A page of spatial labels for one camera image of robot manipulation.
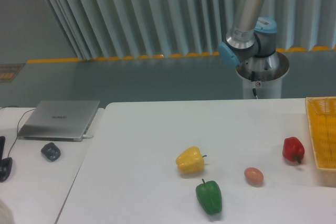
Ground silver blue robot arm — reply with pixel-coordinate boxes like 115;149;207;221
218;0;277;67

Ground striped sleeve forearm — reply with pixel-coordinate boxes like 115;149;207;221
0;200;15;224

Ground yellow woven basket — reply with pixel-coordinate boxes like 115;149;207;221
305;97;335;172

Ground yellow bell pepper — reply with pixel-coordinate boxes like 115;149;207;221
175;146;207;174

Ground green bell pepper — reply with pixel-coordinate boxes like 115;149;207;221
195;179;223;215

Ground brown egg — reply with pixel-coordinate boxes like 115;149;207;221
244;167;264;184

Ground silver laptop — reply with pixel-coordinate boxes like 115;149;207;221
17;100;100;142

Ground dark blue small tray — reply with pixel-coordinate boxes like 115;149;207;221
41;142;61;162

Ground red bell pepper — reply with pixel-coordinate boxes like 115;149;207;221
282;137;305;164

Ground black keyboard edge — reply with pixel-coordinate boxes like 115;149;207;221
0;136;6;160

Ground black computer mouse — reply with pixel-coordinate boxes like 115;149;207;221
0;157;13;183

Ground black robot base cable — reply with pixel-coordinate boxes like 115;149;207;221
250;70;259;100

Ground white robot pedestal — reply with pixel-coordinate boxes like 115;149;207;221
236;52;289;99

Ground black mouse cable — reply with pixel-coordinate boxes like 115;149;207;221
0;106;36;158

